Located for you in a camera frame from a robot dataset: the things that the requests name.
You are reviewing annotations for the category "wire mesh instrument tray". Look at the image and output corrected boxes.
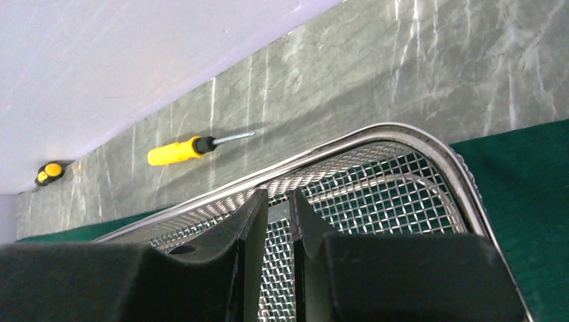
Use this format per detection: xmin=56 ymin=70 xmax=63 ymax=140
xmin=93 ymin=122 xmax=534 ymax=322

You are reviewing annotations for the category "green surgical drape cloth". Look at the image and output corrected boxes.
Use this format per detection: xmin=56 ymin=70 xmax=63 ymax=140
xmin=17 ymin=119 xmax=569 ymax=322

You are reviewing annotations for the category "small yellow screwdriver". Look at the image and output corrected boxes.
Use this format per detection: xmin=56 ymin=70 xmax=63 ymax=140
xmin=147 ymin=131 xmax=256 ymax=166

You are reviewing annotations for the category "yellow black handled screwdriver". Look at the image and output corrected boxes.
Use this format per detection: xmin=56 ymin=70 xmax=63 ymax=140
xmin=35 ymin=162 xmax=65 ymax=186

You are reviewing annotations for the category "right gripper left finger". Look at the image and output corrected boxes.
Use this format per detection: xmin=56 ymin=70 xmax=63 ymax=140
xmin=1 ymin=190 xmax=268 ymax=321

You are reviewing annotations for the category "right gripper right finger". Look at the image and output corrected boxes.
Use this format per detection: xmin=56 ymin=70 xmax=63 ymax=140
xmin=289 ymin=190 xmax=529 ymax=321

